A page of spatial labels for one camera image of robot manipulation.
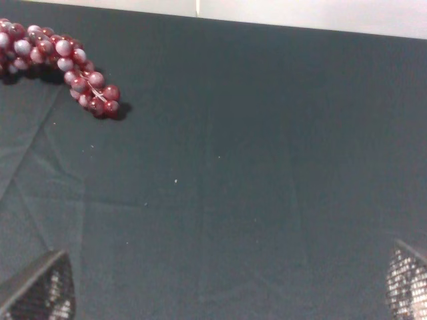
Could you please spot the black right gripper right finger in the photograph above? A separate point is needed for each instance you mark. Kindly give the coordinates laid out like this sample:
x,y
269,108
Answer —
x,y
406,282

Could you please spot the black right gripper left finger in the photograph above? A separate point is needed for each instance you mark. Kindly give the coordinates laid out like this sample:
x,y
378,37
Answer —
x,y
44,289

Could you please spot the black tablecloth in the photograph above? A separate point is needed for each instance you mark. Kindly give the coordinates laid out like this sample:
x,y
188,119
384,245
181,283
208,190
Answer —
x,y
256,172

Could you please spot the red artificial grape bunch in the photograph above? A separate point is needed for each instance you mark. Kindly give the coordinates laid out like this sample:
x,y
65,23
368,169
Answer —
x,y
40,48

